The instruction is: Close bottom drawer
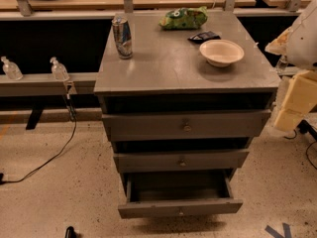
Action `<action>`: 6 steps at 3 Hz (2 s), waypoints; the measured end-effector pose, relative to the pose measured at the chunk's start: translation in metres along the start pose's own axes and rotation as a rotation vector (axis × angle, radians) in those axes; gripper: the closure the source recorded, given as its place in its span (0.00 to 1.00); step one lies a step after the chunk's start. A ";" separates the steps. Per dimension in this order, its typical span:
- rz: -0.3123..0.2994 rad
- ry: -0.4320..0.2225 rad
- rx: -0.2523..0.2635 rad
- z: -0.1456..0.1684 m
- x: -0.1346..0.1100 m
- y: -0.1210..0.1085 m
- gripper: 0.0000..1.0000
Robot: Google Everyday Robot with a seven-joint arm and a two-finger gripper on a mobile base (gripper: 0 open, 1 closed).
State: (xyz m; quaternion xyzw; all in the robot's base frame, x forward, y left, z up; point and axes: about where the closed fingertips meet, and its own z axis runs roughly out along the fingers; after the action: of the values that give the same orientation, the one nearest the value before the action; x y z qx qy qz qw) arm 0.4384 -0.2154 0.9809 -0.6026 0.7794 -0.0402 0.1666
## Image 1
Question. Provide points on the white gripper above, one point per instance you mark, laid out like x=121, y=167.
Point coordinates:
x=304, y=44

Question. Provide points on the grey bottom drawer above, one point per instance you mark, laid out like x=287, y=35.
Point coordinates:
x=178, y=194

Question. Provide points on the grey drawer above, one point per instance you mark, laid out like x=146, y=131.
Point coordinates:
x=180, y=161
x=178, y=194
x=185, y=125

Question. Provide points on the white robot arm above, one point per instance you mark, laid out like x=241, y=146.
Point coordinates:
x=298, y=44

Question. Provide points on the grey wooden drawer cabinet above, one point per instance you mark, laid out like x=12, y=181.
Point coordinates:
x=167, y=73

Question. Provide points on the grey top drawer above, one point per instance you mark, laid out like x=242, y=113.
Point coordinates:
x=185, y=125

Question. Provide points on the grey middle drawer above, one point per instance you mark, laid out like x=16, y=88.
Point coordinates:
x=180, y=161

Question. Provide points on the clear water bottle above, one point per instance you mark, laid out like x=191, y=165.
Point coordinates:
x=281, y=64

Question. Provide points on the white bowl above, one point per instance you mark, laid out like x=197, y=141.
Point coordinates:
x=221, y=53

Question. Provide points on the dark blue snack packet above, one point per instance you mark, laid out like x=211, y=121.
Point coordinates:
x=204, y=37

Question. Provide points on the green chip bag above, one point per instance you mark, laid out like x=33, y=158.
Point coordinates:
x=184, y=19

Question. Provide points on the silver blue drink can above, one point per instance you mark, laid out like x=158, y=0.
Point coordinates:
x=122, y=37

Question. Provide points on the clear pump bottle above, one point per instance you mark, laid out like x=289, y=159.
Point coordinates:
x=59, y=71
x=11, y=69

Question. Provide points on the clear pump bottle far left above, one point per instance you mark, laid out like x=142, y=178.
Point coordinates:
x=11, y=69

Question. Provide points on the black object bottom edge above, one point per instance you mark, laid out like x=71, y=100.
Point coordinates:
x=70, y=233

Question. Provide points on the grey metal rail shelf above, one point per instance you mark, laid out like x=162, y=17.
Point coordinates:
x=44, y=84

